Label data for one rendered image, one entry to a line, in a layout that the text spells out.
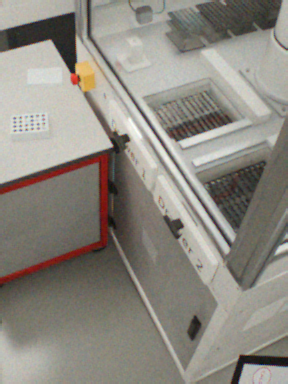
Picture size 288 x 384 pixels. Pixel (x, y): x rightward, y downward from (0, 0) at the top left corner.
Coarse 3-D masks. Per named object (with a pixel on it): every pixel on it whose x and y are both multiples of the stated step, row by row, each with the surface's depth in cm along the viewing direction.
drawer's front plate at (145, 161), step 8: (112, 104) 145; (112, 112) 147; (120, 112) 143; (120, 120) 142; (112, 128) 152; (120, 128) 145; (128, 128) 139; (136, 136) 137; (128, 144) 142; (136, 144) 136; (136, 152) 138; (144, 152) 133; (144, 160) 133; (152, 160) 131; (136, 168) 142; (144, 168) 135; (152, 168) 130; (144, 176) 138; (152, 176) 132; (152, 184) 136
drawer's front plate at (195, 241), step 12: (156, 180) 129; (156, 192) 132; (168, 192) 124; (168, 204) 126; (180, 204) 122; (180, 216) 121; (192, 228) 117; (180, 240) 126; (192, 240) 118; (204, 240) 115; (204, 252) 113; (204, 264) 115; (216, 264) 111; (204, 276) 118
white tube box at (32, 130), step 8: (16, 120) 159; (32, 120) 160; (40, 120) 159; (16, 128) 157; (24, 128) 157; (32, 128) 157; (40, 128) 157; (48, 128) 157; (16, 136) 156; (24, 136) 157; (32, 136) 157; (40, 136) 158; (48, 136) 158
